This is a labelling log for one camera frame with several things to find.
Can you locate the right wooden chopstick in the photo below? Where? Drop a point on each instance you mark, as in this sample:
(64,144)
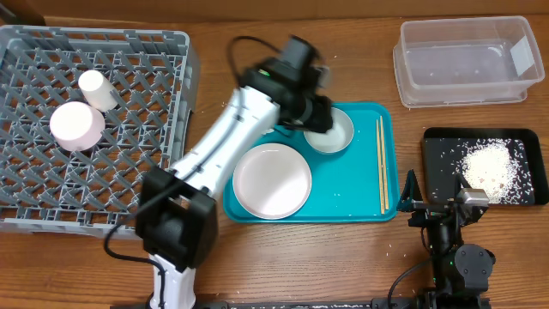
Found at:
(383,157)

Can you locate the grey dishwasher rack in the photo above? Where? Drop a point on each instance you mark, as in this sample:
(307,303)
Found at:
(45,188)

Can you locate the black plastic tray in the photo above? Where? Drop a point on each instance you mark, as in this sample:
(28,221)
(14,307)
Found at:
(444,148)

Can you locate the grey-green bowl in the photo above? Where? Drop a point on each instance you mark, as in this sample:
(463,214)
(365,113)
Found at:
(337,138)

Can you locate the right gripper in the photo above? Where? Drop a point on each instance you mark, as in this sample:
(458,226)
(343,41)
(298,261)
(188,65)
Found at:
(428,211)

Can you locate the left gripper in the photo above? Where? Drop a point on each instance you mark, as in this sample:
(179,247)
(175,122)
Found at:
(320,114)

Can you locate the teal plastic tray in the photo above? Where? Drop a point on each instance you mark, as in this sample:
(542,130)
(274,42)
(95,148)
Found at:
(346,185)

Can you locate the wooden chopstick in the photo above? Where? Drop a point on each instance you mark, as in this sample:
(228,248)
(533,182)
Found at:
(383,157)
(380,170)

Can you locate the large white plate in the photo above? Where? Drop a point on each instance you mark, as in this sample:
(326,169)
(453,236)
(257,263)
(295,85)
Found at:
(272,181)

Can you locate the left wooden chopstick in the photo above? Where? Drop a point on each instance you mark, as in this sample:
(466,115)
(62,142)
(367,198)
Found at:
(380,170)

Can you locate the pile of white rice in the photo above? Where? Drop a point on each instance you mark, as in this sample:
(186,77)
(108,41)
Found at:
(491,168)

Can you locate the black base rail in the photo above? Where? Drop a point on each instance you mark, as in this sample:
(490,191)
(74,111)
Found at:
(376,303)

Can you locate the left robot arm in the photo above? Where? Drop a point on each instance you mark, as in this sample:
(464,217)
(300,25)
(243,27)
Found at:
(177,216)

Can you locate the clear plastic container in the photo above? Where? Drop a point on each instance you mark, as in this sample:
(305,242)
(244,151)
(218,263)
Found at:
(466,61)

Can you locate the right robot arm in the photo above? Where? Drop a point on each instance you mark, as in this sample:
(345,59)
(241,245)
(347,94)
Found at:
(460,271)

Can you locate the white paper cup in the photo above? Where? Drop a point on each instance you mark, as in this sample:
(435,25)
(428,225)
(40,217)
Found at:
(97,90)

